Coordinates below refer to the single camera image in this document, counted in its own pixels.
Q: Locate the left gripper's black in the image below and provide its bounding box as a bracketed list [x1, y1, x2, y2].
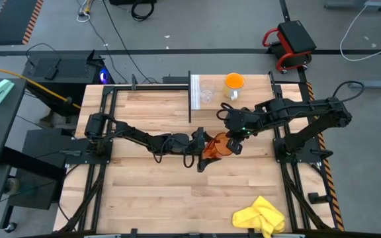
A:
[176, 126, 220, 173]

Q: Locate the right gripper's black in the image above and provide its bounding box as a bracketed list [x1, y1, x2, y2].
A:
[224, 108, 261, 156]

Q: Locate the red faceted plastic tumbler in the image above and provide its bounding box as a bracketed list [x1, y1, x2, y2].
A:
[202, 132, 235, 162]

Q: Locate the clear glass cup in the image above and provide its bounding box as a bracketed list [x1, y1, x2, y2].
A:
[199, 79, 216, 104]

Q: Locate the orange juice cup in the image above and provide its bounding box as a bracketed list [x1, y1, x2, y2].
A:
[223, 72, 245, 101]

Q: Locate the wooden shelf with black legs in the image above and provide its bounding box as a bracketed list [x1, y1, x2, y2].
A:
[188, 70, 276, 124]

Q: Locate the yellow cloth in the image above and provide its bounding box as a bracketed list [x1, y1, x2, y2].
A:
[232, 195, 286, 238]

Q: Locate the black clamp knob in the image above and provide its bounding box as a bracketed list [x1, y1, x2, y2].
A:
[308, 192, 333, 205]

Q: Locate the orange black hazard tape strip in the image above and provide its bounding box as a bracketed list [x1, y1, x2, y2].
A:
[305, 81, 345, 232]

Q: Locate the red and black rolling stool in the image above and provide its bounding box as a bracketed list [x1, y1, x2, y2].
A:
[262, 20, 318, 74]

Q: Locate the grey desk foot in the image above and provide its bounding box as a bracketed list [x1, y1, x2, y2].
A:
[324, 0, 381, 11]
[348, 71, 381, 90]

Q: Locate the black computer with blue light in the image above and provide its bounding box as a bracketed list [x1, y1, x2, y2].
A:
[22, 50, 114, 100]

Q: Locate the black wheeled stand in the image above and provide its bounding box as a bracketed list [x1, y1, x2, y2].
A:
[0, 127, 75, 229]

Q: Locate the black box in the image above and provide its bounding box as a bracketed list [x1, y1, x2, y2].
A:
[108, 0, 157, 6]

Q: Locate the black phone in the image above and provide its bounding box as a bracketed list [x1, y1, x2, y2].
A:
[44, 67, 59, 81]

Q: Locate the mint green stapler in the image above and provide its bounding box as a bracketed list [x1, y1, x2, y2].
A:
[0, 79, 15, 105]

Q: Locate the black mat with hazard stripes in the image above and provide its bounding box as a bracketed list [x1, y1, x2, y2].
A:
[0, 0, 45, 46]

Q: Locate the black aluminium table frame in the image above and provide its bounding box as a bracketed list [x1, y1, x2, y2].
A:
[58, 71, 343, 234]

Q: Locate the right arm's black cable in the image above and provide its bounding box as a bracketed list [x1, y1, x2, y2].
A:
[332, 81, 366, 103]

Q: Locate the coiled black cable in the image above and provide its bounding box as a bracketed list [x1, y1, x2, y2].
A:
[130, 0, 155, 22]

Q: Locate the white floor cable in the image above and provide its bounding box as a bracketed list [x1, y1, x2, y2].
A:
[339, 3, 381, 62]

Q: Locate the white and yellow cable bundle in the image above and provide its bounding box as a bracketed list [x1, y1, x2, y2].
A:
[76, 0, 95, 23]

